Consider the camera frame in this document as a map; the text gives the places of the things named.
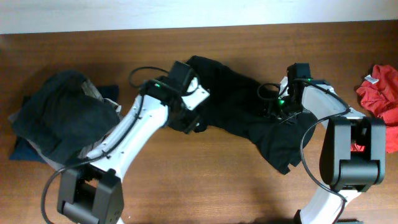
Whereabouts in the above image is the navy folded garment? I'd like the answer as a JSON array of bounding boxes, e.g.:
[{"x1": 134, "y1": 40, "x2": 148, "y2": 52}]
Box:
[{"x1": 9, "y1": 85, "x2": 119, "y2": 164}]

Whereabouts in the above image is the red garment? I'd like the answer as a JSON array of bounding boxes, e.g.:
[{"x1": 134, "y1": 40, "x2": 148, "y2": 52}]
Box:
[{"x1": 356, "y1": 65, "x2": 397, "y2": 153}]

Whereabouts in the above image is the black polo shirt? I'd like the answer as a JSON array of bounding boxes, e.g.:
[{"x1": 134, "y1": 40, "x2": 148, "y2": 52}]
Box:
[{"x1": 186, "y1": 56, "x2": 317, "y2": 175}]

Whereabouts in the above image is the dark folded garment on pile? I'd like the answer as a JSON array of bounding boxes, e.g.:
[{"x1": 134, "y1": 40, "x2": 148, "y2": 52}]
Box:
[{"x1": 12, "y1": 71, "x2": 120, "y2": 165}]

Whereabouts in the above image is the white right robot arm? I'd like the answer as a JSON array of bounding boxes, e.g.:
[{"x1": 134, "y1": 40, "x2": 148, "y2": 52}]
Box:
[{"x1": 276, "y1": 77, "x2": 386, "y2": 224}]

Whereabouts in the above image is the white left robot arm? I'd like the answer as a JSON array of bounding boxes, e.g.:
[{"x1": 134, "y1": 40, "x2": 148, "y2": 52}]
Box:
[{"x1": 57, "y1": 77, "x2": 210, "y2": 223}]

